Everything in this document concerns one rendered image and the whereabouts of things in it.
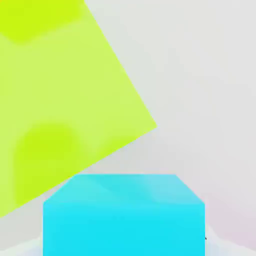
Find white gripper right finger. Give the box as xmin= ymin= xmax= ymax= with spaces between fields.
xmin=204 ymin=225 xmax=244 ymax=256

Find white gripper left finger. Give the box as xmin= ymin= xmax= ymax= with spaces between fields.
xmin=0 ymin=231 xmax=44 ymax=256

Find small cyan cube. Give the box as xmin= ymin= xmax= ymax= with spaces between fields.
xmin=42 ymin=173 xmax=206 ymax=256

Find large yellow-green box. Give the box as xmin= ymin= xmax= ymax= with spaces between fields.
xmin=0 ymin=0 xmax=158 ymax=219

